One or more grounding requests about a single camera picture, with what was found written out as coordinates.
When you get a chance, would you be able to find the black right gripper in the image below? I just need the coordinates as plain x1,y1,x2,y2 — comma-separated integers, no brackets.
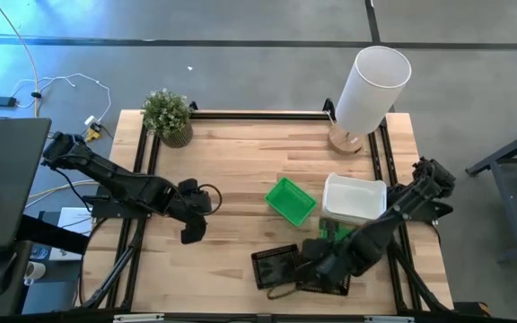
304,230,377,290

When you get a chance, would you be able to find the green plastic mesh basket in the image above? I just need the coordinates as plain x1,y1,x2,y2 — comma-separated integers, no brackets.
264,176,319,229
318,218,355,242

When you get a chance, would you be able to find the small green potted plant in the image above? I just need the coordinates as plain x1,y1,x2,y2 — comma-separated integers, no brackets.
141,87,195,150

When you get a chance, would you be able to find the black horizontal beam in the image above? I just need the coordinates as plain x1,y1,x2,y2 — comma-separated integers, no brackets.
0,309,517,323

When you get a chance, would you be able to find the white cardboard box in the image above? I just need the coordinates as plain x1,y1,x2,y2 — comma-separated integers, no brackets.
48,206,94,262

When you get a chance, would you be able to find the black flat bar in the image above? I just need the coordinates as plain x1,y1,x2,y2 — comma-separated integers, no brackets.
14,214,92,256

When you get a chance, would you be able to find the white mug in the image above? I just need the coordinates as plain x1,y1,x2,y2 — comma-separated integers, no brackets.
22,260,48,287

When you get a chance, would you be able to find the white lamp with wooden base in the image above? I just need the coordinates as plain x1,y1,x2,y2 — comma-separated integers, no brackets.
327,45,414,156

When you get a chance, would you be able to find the large dark grey desk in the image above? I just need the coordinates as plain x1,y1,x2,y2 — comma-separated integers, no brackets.
0,117,53,250

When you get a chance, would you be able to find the black computer mouse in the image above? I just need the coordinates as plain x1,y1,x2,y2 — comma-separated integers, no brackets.
0,249,18,298

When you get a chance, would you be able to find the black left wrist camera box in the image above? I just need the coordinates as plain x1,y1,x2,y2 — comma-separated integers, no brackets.
180,217,208,246

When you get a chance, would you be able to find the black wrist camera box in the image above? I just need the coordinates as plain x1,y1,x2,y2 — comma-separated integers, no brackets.
302,237,329,262
180,217,208,246

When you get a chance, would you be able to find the black left wrist cable loop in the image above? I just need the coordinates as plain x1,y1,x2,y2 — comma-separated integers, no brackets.
195,182,223,216

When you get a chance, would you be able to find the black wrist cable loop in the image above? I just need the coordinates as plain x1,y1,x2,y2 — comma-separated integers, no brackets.
195,182,223,216
266,284,299,301

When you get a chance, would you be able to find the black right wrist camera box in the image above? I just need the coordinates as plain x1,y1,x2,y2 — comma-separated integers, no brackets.
302,237,329,262

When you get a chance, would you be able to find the silver metal bracket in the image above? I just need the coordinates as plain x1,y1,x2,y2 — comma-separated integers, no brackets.
112,313,166,323
363,315,416,323

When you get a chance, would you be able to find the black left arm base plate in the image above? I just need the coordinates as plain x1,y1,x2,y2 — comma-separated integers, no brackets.
81,183,156,220

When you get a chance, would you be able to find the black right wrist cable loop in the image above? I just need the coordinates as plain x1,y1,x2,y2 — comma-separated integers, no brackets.
266,284,299,301

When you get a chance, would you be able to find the black aluminium table frame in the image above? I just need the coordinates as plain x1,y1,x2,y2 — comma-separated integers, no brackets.
78,97,455,315

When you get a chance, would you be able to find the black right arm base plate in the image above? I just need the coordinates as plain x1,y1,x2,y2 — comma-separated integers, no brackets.
386,186,455,224

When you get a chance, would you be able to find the thin white floor cable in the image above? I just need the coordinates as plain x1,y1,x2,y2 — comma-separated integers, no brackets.
11,73,112,127

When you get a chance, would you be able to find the pale floor cable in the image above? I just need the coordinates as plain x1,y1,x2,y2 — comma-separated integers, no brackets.
24,179,101,210

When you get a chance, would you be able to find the grey metal table frame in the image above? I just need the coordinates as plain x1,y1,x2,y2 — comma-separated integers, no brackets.
464,121,517,264

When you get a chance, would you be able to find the beige floor cable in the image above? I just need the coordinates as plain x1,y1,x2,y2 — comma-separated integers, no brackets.
0,0,40,118

